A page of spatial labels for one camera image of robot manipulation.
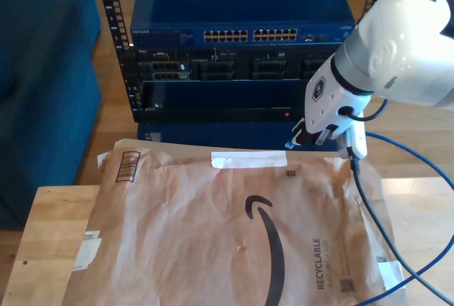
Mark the blue flat chassis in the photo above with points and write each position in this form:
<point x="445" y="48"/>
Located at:
<point x="230" y="135"/>

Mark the black rack frame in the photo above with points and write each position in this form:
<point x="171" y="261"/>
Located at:
<point x="113" y="8"/>

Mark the black rack power strip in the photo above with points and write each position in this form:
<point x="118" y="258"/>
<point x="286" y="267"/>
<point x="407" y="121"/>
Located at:
<point x="213" y="114"/>

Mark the brown paper mailer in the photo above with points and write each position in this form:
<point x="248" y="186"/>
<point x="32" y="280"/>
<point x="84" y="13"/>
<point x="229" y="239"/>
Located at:
<point x="177" y="213"/>

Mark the black rack server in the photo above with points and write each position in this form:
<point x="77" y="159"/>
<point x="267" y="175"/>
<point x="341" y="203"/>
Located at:
<point x="241" y="68"/>

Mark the blue network switch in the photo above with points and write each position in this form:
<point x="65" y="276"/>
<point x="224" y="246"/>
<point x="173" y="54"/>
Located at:
<point x="230" y="0"/>

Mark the blue sofa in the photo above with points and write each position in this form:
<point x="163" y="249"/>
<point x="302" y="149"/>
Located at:
<point x="42" y="71"/>

